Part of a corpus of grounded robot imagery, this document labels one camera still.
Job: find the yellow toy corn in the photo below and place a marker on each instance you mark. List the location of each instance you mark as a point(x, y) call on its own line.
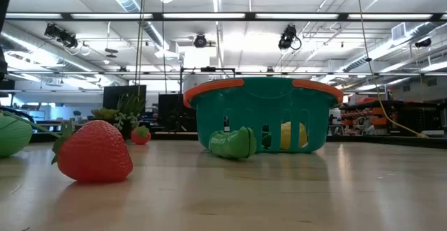
point(286, 136)

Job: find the small red toy tomato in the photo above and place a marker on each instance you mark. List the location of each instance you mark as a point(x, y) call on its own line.
point(140, 136)

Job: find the red toy strawberry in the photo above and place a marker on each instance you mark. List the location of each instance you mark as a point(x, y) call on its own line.
point(94, 154)

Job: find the wide green toy vegetable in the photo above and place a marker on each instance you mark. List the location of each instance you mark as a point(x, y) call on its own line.
point(14, 136)

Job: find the black monitor panel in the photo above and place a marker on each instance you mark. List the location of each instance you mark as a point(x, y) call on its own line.
point(174, 112)
point(118, 96)

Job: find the black overhead light bar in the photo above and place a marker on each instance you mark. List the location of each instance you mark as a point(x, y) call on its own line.
point(202, 15)

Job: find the potted succulent plant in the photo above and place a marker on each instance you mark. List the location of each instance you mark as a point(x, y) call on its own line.
point(127, 110)

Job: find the shelf with orange bins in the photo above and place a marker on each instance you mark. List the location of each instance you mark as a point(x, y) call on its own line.
point(377, 114)

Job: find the black ceiling-hung camera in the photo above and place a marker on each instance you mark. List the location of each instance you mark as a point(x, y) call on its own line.
point(200, 40)
point(423, 42)
point(288, 37)
point(61, 35)

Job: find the black aluminium table frame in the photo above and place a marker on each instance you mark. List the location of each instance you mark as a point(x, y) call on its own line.
point(384, 141)

